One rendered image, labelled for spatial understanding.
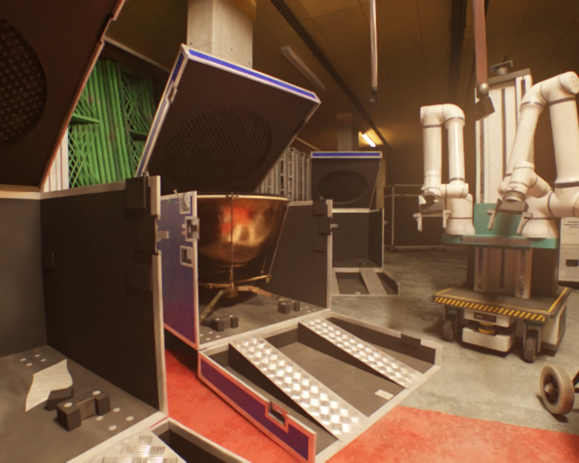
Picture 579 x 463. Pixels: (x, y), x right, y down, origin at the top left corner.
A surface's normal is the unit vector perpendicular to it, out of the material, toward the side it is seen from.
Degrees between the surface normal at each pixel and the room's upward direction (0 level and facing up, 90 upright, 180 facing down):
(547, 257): 90
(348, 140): 90
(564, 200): 100
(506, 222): 90
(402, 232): 90
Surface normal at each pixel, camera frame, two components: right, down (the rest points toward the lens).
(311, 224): -0.74, 0.03
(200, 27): -0.44, 0.04
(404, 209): 0.07, 0.04
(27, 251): 0.85, 0.02
